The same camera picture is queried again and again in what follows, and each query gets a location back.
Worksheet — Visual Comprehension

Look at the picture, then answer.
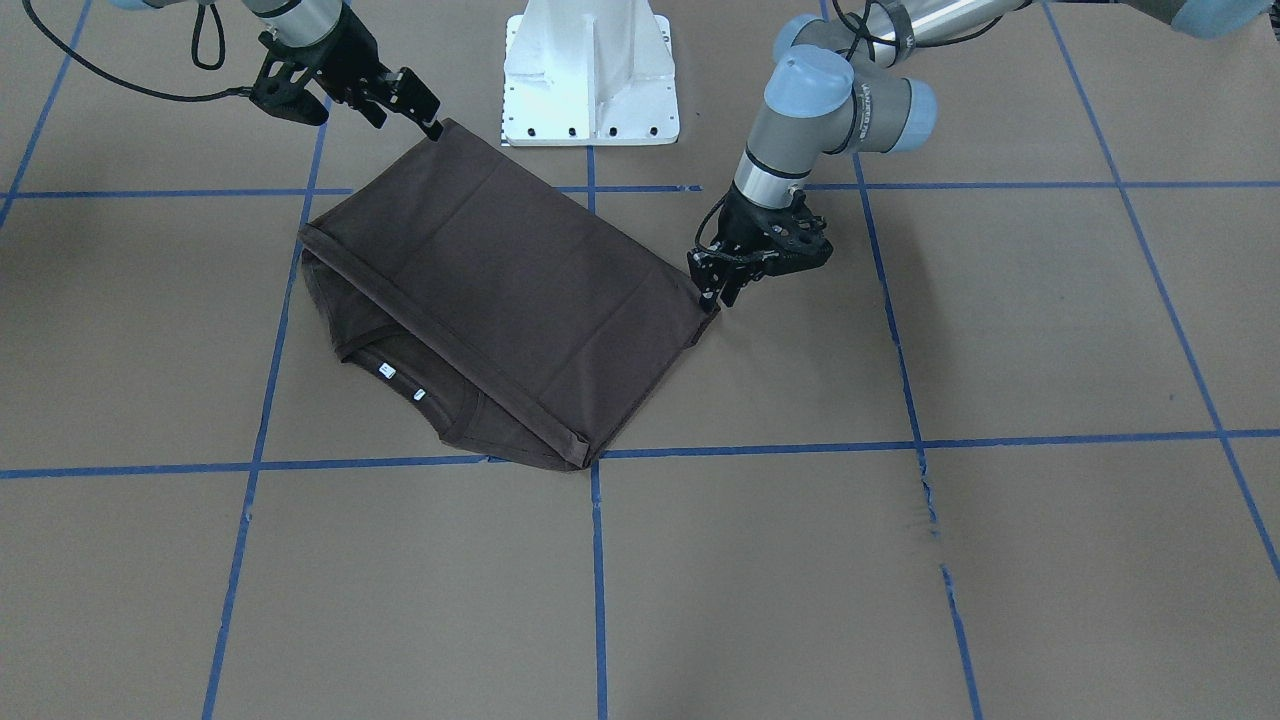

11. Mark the dark brown t-shirt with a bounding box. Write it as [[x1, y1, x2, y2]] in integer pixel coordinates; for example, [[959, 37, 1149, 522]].
[[300, 119, 712, 471]]

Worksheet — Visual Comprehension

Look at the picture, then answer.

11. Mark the crossing blue tape line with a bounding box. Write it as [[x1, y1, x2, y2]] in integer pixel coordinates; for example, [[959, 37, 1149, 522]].
[[1, 428, 1279, 480]]

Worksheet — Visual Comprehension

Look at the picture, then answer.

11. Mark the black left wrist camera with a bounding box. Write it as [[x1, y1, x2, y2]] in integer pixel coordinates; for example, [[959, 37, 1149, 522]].
[[762, 191, 835, 277]]

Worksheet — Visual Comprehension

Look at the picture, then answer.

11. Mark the long blue tape line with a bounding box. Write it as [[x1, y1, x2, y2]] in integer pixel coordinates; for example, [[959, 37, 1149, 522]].
[[585, 146, 609, 720]]

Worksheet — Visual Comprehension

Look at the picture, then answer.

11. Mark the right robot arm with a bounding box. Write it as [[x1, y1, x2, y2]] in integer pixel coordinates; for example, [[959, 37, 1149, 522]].
[[116, 1, 444, 141]]

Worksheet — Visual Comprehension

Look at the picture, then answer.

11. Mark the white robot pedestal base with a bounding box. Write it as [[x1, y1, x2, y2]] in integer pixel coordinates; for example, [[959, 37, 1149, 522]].
[[500, 1, 681, 147]]

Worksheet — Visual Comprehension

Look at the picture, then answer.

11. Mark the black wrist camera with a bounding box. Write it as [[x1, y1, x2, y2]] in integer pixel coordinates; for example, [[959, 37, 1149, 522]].
[[762, 191, 835, 277], [248, 31, 329, 126]]

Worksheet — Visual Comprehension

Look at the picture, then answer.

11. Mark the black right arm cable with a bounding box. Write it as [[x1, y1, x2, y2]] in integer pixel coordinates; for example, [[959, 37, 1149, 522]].
[[20, 0, 261, 105]]

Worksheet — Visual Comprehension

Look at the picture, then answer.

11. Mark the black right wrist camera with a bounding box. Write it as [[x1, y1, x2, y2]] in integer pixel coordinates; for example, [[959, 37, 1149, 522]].
[[248, 31, 329, 126]]

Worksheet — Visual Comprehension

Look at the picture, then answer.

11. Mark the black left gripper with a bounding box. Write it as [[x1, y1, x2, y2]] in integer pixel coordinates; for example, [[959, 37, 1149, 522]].
[[687, 186, 791, 313]]

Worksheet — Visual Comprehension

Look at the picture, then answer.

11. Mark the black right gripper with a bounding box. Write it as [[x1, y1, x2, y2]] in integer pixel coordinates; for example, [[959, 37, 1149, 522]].
[[296, 8, 443, 142]]

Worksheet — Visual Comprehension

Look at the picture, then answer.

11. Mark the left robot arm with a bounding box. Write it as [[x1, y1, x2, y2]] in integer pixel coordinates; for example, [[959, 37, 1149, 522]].
[[686, 1, 1027, 315]]

